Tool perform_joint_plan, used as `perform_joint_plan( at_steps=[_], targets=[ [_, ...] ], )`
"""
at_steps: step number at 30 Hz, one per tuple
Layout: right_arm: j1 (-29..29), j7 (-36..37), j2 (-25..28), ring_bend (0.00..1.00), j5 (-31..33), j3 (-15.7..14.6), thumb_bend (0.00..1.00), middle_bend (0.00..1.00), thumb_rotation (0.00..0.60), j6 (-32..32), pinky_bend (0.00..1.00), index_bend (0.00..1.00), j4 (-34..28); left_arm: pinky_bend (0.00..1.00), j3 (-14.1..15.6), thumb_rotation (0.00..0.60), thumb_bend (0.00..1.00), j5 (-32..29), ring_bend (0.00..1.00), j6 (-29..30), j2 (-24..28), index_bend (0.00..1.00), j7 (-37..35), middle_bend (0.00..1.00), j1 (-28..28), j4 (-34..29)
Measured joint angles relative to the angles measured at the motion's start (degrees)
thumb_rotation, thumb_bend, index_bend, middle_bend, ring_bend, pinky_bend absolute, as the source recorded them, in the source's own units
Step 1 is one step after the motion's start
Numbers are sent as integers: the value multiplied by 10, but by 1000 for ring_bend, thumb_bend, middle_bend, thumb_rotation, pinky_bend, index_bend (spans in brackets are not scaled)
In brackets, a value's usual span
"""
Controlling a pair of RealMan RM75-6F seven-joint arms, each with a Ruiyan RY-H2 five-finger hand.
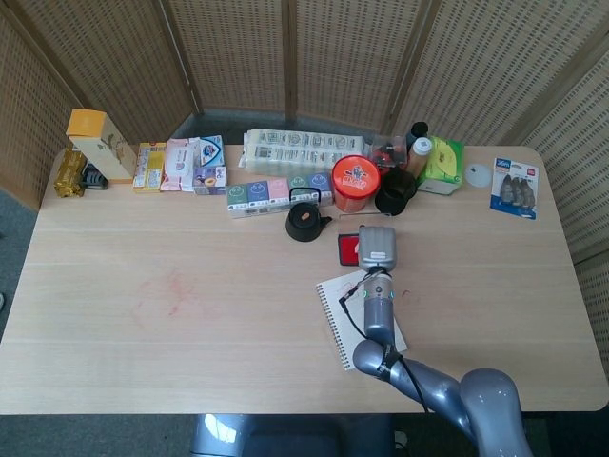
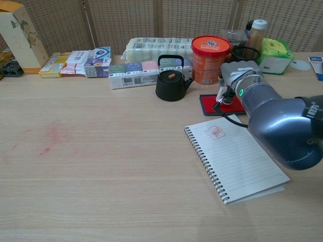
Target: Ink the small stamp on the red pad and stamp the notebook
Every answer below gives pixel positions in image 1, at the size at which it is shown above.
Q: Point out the multicolour pocket tissue pack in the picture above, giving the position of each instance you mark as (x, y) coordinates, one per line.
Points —
(257, 195)

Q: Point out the brown bottle with white cap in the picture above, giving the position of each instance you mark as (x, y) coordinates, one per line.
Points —
(421, 147)

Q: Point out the white spiral notepad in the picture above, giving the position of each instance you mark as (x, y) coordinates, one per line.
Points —
(338, 323)

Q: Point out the black teapot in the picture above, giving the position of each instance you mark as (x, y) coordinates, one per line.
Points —
(302, 224)

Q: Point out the clear plastic box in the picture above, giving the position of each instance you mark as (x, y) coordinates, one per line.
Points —
(387, 152)

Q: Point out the white red stamp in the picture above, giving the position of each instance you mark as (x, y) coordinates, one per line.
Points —
(354, 246)

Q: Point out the yellow snack box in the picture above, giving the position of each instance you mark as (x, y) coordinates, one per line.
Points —
(148, 166)

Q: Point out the woven bamboo folding screen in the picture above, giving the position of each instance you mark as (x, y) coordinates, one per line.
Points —
(238, 47)

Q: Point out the dark bottle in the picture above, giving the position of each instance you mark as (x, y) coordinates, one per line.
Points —
(419, 129)

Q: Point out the pink wet wipes pack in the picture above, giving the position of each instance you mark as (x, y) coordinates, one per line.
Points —
(180, 164)

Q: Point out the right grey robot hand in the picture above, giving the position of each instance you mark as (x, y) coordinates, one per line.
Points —
(377, 247)

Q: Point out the clear plastic ink pad lid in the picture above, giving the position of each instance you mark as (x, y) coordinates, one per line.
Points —
(349, 214)

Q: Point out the black plastic holder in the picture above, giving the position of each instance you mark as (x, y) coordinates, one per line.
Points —
(92, 177)

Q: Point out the green tissue box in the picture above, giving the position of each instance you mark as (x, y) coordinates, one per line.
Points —
(445, 162)

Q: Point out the blue white carton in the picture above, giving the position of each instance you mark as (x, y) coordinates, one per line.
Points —
(209, 150)

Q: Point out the large wrapped paper roll pack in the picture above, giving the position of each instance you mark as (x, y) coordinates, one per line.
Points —
(295, 150)

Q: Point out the blue blister pack of clips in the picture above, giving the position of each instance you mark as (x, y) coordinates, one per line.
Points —
(516, 188)

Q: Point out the black mesh pen holder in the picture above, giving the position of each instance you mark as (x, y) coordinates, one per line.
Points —
(395, 195)

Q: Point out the gold foil package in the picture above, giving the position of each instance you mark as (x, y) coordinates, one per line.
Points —
(69, 176)

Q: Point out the tall beige box orange top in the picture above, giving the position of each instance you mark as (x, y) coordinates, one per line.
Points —
(109, 157)

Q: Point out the white round disc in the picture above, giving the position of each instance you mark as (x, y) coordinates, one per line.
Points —
(478, 175)

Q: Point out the orange snack tub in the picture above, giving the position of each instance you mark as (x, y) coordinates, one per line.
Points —
(356, 176)

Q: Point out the purple carton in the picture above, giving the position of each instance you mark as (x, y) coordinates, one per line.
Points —
(209, 181)

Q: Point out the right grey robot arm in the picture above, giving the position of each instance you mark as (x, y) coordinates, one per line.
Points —
(378, 314)

